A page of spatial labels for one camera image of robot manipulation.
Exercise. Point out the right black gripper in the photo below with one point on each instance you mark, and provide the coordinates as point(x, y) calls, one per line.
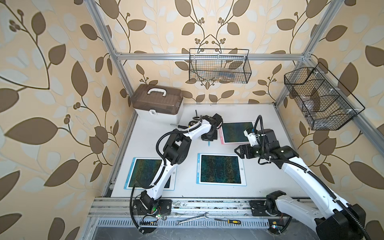
point(247, 147)

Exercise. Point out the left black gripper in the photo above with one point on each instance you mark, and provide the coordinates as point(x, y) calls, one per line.
point(205, 139)

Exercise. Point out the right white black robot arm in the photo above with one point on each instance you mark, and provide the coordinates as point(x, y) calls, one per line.
point(333, 218)

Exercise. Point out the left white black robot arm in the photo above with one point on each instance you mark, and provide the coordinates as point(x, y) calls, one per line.
point(173, 148)

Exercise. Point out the pink writing tablet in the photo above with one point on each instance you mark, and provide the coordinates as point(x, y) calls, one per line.
point(233, 132)

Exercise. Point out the right blue writing tablet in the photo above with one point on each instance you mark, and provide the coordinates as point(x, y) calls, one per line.
point(220, 170)

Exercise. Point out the blue writing tablet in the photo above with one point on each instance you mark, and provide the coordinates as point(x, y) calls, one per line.
point(142, 170)
point(220, 170)

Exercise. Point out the left blue writing tablet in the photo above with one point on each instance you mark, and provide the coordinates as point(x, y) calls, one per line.
point(142, 170)

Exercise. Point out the yellow black tape measure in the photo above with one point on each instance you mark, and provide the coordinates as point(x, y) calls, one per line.
point(195, 120)

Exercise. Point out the brown lid white toolbox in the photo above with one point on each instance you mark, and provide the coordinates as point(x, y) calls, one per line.
point(158, 104)

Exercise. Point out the silver wrench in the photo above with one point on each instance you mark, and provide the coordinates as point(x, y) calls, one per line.
point(203, 216)

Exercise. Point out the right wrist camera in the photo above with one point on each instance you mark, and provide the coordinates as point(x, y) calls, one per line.
point(258, 135)

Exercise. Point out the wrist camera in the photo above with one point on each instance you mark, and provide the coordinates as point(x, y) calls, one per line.
point(258, 135)
point(215, 121)

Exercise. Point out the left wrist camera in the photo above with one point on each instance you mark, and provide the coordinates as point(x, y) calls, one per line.
point(215, 121)

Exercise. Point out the back black wire basket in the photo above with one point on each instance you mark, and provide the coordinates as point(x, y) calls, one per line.
point(225, 66)

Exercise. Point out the black wire basket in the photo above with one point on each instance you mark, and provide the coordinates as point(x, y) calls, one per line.
point(324, 100)
point(225, 66)

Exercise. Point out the yellow black handle screwdriver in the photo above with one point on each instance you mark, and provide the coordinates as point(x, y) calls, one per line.
point(229, 221)

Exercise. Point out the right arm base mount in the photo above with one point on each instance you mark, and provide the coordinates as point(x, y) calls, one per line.
point(278, 222)

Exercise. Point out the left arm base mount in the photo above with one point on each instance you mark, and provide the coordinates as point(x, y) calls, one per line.
point(146, 220)

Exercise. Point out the right black wire basket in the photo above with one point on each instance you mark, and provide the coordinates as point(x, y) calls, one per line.
point(324, 100)

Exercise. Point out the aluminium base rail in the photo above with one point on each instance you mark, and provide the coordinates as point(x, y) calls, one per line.
point(115, 212)

